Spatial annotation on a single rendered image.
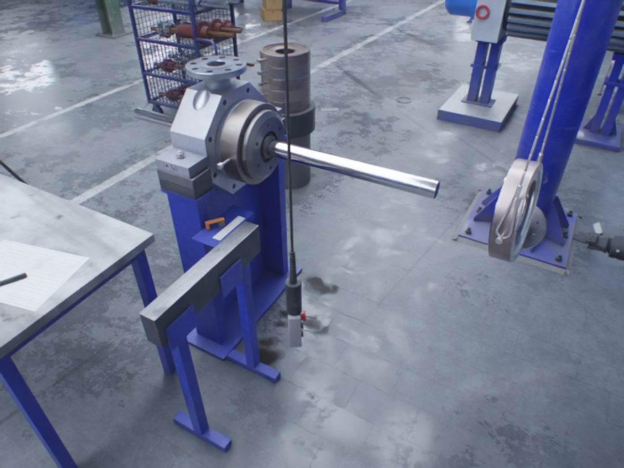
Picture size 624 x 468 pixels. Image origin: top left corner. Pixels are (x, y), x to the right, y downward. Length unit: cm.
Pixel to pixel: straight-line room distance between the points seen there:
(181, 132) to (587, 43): 221
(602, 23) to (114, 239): 267
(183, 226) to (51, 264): 57
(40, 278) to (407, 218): 253
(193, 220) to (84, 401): 109
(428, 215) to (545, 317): 117
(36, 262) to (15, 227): 31
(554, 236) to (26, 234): 316
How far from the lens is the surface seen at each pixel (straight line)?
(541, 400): 269
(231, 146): 203
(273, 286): 295
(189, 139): 208
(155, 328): 170
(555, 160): 335
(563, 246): 365
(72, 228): 222
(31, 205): 247
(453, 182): 418
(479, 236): 352
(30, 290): 197
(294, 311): 137
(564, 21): 311
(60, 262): 204
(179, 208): 216
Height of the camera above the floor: 203
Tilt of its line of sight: 37 degrees down
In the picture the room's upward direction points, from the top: straight up
